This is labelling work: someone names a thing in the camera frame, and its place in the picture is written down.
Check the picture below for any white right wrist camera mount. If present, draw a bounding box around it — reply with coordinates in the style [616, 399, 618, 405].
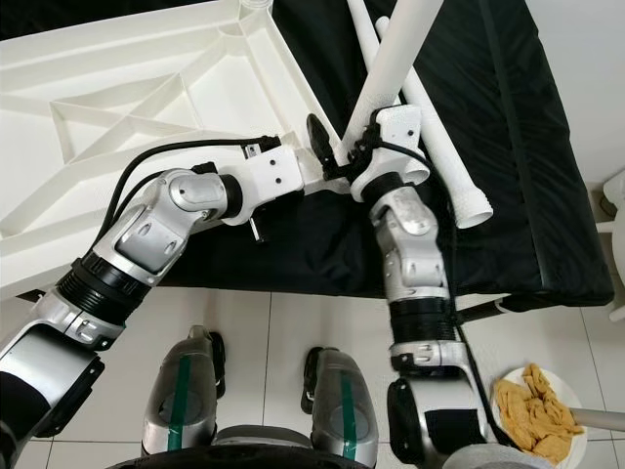
[352, 106, 433, 201]

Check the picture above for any silver left robot leg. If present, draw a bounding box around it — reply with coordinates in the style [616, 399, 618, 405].
[142, 325, 228, 455]

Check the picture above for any grey pole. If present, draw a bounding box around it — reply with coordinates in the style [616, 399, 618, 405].
[581, 408, 625, 433]

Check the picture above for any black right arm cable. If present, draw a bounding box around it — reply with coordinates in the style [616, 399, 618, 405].
[371, 142, 499, 411]

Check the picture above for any black cloth table cover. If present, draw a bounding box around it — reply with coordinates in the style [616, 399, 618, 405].
[0, 0, 616, 306]

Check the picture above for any silver right robot leg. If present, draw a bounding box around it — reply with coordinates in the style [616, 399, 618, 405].
[303, 347, 380, 465]

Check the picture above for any black robot waist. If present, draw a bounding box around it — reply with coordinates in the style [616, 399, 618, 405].
[107, 449, 411, 469]

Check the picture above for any white plastic chair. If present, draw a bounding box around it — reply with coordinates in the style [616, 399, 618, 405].
[596, 168, 625, 321]

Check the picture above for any silver robot leg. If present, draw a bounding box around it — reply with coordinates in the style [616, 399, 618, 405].
[303, 347, 380, 465]
[142, 325, 228, 455]

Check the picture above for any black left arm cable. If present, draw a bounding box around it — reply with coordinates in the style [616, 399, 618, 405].
[107, 137, 279, 231]

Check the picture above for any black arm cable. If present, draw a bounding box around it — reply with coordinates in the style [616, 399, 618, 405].
[371, 142, 499, 411]
[107, 137, 279, 231]

